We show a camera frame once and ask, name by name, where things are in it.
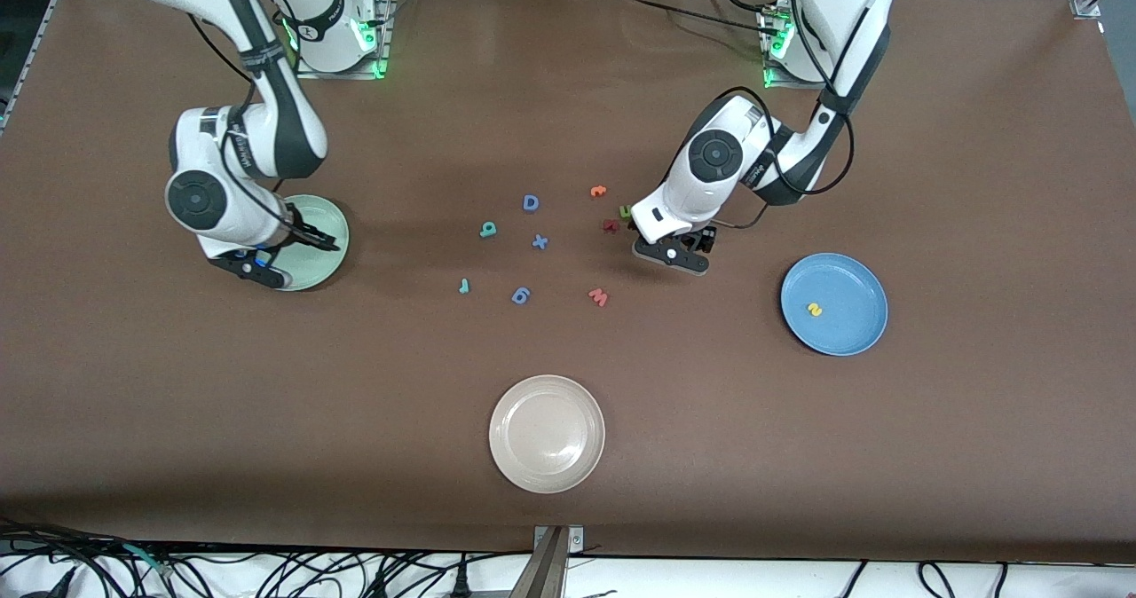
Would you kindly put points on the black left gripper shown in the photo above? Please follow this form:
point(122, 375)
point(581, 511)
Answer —
point(706, 239)

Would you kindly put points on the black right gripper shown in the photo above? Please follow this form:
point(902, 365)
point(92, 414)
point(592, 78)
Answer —
point(297, 228)

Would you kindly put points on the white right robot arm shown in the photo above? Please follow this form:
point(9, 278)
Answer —
point(213, 199)

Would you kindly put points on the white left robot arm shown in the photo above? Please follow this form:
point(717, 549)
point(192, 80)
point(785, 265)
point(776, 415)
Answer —
point(710, 159)

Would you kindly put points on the pale green plate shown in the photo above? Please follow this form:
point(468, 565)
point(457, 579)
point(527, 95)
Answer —
point(315, 265)

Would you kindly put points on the pink foam letter w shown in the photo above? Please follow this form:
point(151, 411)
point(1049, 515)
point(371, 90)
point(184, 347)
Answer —
point(598, 297)

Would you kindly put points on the blue plate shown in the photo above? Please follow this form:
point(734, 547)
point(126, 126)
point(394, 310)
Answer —
point(843, 332)

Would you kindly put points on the blue foam letter D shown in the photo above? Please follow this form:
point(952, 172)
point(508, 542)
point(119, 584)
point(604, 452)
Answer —
point(527, 202)

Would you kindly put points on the blue foam number 6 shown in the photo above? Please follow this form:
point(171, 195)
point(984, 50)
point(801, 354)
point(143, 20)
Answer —
point(521, 296)

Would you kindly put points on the beige plate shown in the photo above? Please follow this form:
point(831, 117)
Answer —
point(547, 434)

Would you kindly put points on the black power plug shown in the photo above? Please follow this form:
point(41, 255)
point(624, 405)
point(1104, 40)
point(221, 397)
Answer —
point(461, 585)

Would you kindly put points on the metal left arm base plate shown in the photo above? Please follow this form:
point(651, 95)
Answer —
point(777, 82)

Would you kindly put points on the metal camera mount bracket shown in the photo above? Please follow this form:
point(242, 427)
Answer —
point(546, 571)

